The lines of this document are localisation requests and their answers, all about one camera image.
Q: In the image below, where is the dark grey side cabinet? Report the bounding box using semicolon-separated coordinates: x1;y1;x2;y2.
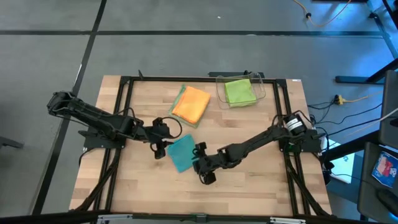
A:
357;70;398;222

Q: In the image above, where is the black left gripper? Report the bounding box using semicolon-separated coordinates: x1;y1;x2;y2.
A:
150;117;175;160

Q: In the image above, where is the cream cable with black plug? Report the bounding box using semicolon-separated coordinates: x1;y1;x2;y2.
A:
294;0;353;27

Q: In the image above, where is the clear plastic tray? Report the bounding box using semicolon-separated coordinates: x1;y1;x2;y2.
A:
215;72;267;111

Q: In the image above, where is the dark furniture foot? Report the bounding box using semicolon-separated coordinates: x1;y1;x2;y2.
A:
0;136;24;151

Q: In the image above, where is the pale green towel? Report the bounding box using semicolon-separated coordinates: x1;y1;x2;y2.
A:
167;84;203;129

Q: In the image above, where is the white paper sheet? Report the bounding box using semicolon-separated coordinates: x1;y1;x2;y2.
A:
323;138;356;184

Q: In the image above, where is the orange microfiber towel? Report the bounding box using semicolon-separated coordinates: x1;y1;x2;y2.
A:
172;86;212;125

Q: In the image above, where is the lime green microfiber towel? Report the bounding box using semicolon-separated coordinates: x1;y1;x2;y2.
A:
224;78;257;108

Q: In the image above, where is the black crossbar with silver brackets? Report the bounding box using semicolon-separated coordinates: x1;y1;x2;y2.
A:
0;210;398;224

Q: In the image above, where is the white cable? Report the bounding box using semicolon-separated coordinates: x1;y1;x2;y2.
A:
379;107;398;123

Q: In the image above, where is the black floor cable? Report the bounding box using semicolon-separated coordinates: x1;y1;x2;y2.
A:
307;101;383;131

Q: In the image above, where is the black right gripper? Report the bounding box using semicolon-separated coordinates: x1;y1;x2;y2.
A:
192;142;220;185

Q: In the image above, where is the teal microfiber towel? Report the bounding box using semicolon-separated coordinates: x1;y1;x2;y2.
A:
167;133;200;174

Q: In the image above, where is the black desk leg frame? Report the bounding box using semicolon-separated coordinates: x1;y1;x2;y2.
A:
335;0;398;85

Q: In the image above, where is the black metal table frame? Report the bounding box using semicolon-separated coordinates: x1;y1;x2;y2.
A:
74;70;331;218

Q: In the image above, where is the blue printed package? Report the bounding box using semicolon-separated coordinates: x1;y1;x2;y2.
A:
371;151;398;189

